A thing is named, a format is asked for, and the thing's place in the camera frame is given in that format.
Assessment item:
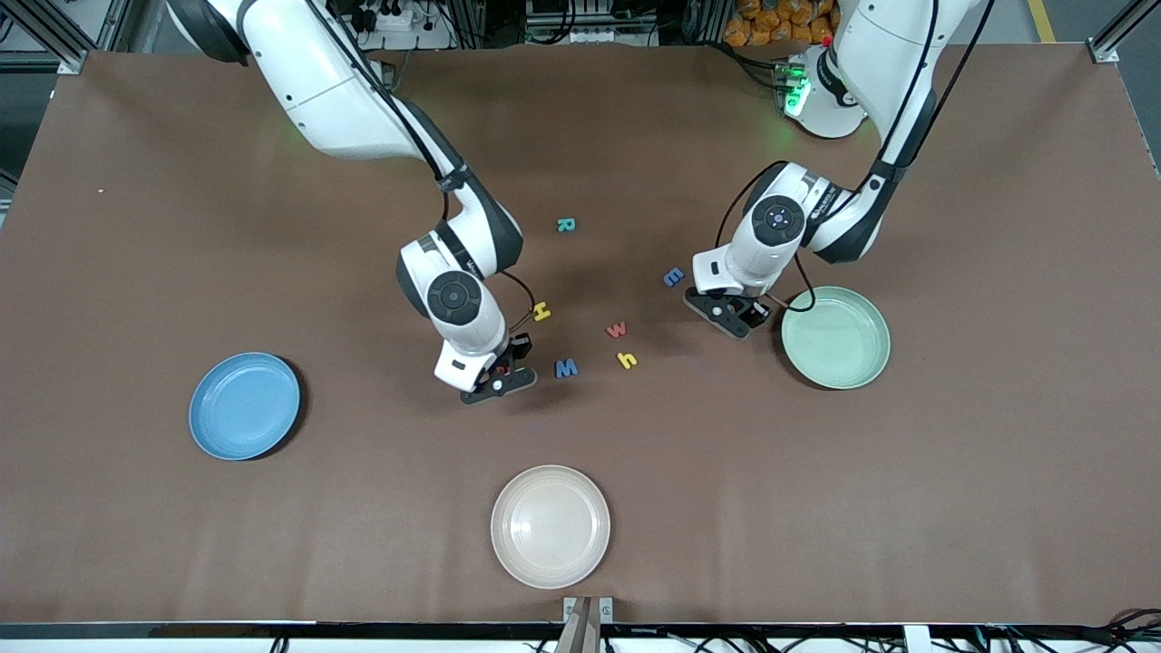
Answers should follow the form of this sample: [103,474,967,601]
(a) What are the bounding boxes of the green round plate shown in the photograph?
[781,286,892,391]

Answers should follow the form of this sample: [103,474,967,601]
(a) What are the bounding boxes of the beige round plate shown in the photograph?
[490,464,611,590]

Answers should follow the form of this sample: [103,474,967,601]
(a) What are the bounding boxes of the blue round plate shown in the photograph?
[188,352,301,462]

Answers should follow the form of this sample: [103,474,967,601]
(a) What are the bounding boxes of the orange objects pile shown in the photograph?
[723,0,840,48]

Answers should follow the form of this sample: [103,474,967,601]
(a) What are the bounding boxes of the long white power strip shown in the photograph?
[535,23,656,46]

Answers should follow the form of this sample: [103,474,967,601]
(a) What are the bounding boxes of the white power strip with plugs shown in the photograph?
[349,0,454,51]

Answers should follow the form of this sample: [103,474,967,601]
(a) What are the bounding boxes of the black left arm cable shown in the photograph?
[715,0,996,314]

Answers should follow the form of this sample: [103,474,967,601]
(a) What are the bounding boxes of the metal table edge bracket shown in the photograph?
[562,596,615,627]

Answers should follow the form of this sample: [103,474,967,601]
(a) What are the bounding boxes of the aluminium frame profile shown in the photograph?
[1088,0,1161,64]
[0,0,123,75]

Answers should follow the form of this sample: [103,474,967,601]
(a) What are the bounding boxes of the black cables tangle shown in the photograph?
[984,608,1161,653]

